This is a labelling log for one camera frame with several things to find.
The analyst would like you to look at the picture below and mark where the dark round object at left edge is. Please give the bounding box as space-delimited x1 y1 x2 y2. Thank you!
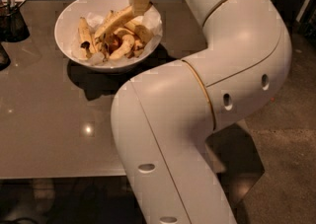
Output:
0 43 11 71

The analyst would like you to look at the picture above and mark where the small front yellow banana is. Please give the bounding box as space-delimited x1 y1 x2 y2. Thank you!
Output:
110 35 135 60

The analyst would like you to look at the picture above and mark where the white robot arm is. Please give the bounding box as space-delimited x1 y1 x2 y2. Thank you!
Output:
111 0 291 224

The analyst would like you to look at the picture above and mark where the black mesh utensil holder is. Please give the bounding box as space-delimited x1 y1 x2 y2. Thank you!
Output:
0 0 30 42

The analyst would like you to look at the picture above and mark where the left yellow banana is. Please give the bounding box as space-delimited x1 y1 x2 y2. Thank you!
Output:
78 17 95 57

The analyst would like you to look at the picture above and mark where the right rear yellow banana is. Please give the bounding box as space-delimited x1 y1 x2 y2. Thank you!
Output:
124 20 153 43

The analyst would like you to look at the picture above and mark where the white ceramic bowl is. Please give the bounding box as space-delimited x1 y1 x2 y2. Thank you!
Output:
54 0 163 74

